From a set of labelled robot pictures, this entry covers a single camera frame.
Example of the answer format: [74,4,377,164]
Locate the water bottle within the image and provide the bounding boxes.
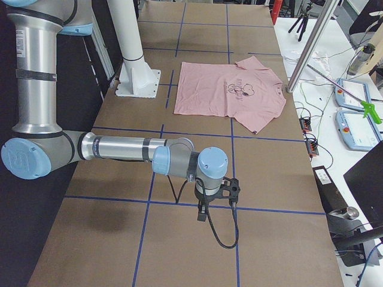
[347,43,375,76]

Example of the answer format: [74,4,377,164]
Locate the aluminium frame post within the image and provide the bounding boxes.
[287,0,339,93]

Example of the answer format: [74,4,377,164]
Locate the black monitor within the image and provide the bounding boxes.
[344,142,383,223]

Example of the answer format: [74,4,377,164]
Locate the black tripod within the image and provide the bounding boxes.
[288,5,311,42]

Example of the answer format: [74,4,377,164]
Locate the orange black terminal block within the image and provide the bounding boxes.
[299,117,312,133]

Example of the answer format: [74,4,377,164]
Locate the upper blue teach pendant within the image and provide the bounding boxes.
[335,78,371,112]

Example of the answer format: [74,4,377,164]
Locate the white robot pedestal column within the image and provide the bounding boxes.
[107,0,161,98]

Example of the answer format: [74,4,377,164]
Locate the black power box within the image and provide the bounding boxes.
[312,164,354,237]

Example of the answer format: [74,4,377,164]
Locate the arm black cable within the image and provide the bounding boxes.
[167,175,240,249]

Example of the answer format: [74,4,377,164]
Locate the pink t-shirt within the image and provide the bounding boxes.
[174,56,286,133]

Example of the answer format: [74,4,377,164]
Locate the lower blue teach pendant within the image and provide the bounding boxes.
[335,111,382,152]

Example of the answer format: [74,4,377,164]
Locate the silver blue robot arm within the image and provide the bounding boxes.
[1,1,240,221]

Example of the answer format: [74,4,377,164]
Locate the blue teach pendant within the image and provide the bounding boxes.
[335,111,382,152]
[335,78,371,112]

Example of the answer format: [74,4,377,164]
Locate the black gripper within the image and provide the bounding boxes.
[194,176,240,222]

